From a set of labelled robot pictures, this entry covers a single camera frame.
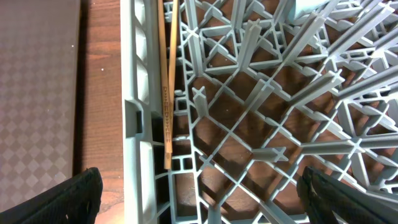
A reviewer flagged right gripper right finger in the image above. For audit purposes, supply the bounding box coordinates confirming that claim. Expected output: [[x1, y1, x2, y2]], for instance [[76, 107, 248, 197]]
[[297, 166, 397, 223]]

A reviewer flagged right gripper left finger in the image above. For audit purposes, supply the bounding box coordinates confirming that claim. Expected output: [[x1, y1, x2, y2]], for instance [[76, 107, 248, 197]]
[[1, 167, 103, 224]]

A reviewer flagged wooden chopstick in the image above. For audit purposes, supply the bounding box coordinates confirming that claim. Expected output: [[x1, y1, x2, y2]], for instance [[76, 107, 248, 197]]
[[157, 0, 172, 154], [164, 0, 179, 170]]

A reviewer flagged light blue rice bowl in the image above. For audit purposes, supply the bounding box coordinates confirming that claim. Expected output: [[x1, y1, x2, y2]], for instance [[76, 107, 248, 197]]
[[288, 0, 330, 22]]

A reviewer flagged grey dishwasher rack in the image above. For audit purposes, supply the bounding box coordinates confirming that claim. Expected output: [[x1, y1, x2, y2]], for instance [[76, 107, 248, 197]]
[[120, 0, 397, 223]]

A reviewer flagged brown serving tray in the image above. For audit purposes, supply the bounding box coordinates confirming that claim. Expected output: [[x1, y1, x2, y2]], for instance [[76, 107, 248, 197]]
[[1, 0, 81, 211]]

